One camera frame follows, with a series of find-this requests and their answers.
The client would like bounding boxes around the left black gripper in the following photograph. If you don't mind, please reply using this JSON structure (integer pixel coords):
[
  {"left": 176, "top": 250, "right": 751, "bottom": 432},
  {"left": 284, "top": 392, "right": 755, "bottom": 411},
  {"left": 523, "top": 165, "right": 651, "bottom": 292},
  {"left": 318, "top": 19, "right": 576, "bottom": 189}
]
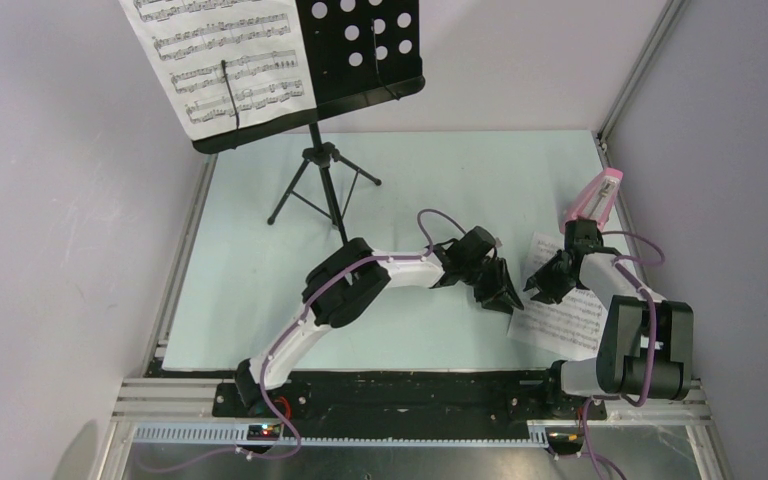
[{"left": 460, "top": 257, "right": 523, "bottom": 316}]

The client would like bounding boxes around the white sheet music page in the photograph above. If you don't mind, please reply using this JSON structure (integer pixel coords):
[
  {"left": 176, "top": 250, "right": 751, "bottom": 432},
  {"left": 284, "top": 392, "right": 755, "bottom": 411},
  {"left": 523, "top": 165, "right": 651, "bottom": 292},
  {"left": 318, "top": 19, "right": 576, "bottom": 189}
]
[
  {"left": 507, "top": 232, "right": 607, "bottom": 368},
  {"left": 121, "top": 0, "right": 316, "bottom": 141}
]

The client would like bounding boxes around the black perforated music stand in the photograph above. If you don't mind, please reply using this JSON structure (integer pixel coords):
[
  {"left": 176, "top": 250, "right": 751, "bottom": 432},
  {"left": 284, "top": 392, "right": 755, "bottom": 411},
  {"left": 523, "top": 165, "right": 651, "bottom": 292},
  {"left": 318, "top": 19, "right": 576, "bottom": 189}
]
[{"left": 193, "top": 1, "right": 425, "bottom": 234}]

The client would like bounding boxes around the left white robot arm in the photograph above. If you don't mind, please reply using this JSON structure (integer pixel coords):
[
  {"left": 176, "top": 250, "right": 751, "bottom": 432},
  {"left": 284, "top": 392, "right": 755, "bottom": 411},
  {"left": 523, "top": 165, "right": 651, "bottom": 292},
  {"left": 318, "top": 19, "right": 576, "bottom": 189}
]
[{"left": 234, "top": 226, "right": 524, "bottom": 417}]

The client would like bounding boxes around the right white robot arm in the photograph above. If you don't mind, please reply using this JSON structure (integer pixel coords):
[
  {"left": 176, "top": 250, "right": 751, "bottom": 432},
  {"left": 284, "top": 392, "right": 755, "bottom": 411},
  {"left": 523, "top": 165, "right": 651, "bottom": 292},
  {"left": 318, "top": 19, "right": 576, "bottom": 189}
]
[{"left": 524, "top": 219, "right": 694, "bottom": 418}]

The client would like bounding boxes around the pink metronome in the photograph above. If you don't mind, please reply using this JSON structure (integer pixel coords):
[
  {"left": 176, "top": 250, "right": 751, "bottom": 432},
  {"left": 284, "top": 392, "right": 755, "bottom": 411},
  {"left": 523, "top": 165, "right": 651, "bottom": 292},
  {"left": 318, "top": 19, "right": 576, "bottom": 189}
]
[{"left": 559, "top": 167, "right": 624, "bottom": 234}]

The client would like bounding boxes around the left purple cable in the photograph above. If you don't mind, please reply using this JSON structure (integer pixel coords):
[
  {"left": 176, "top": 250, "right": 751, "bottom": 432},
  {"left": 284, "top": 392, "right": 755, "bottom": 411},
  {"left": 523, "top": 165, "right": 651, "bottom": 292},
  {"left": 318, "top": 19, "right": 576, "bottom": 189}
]
[{"left": 258, "top": 209, "right": 468, "bottom": 458}]

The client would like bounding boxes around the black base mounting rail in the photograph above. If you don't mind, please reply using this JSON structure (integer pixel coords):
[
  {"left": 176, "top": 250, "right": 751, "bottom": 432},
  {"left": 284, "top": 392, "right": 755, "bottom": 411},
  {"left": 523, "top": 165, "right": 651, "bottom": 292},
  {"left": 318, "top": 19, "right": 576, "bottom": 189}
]
[{"left": 211, "top": 368, "right": 611, "bottom": 444}]

